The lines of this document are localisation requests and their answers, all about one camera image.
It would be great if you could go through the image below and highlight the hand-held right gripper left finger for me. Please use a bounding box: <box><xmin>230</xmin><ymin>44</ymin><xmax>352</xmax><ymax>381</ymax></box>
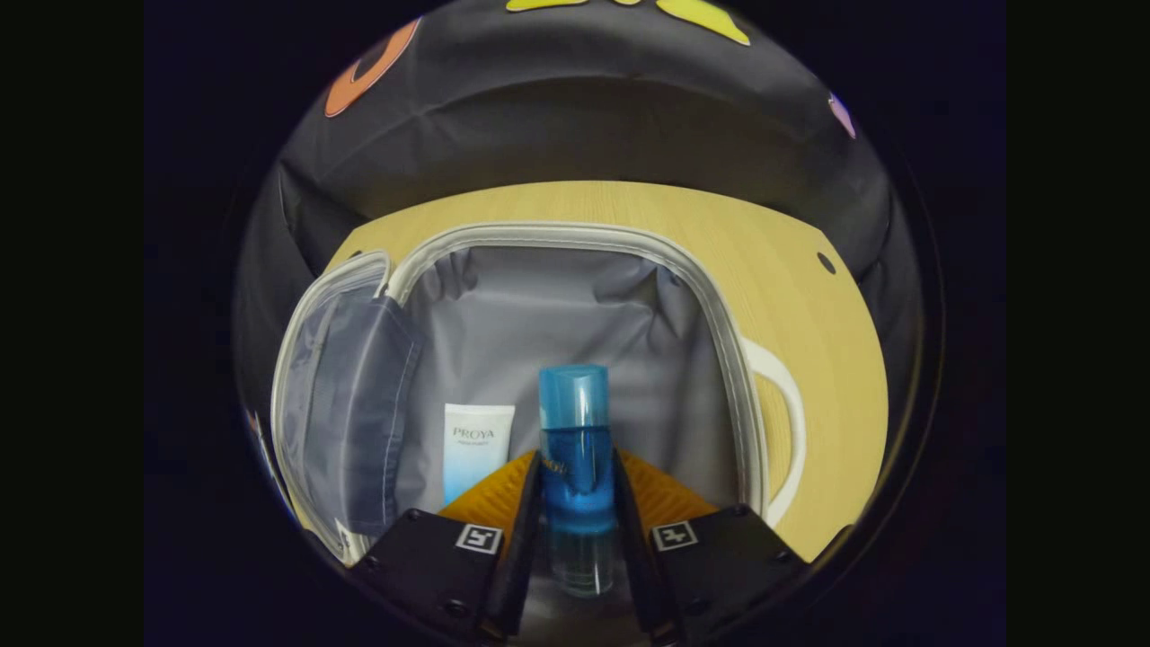
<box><xmin>350</xmin><ymin>449</ymin><xmax>544</xmax><ymax>644</ymax></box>

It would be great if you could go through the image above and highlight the white suitcase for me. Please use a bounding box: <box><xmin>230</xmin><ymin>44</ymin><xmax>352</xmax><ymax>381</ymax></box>
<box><xmin>270</xmin><ymin>222</ymin><xmax>808</xmax><ymax>567</ymax></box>

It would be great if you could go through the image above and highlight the white cream tube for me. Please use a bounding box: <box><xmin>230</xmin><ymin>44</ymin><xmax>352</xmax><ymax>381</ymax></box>
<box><xmin>442</xmin><ymin>403</ymin><xmax>518</xmax><ymax>506</ymax></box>

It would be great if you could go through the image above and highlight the blue toner bottle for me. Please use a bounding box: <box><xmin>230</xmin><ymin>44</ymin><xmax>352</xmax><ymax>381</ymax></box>
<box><xmin>537</xmin><ymin>364</ymin><xmax>619</xmax><ymax>598</ymax></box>

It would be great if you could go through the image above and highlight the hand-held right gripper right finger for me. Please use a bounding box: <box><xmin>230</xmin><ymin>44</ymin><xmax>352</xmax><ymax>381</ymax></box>
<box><xmin>613</xmin><ymin>448</ymin><xmax>814</xmax><ymax>644</ymax></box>

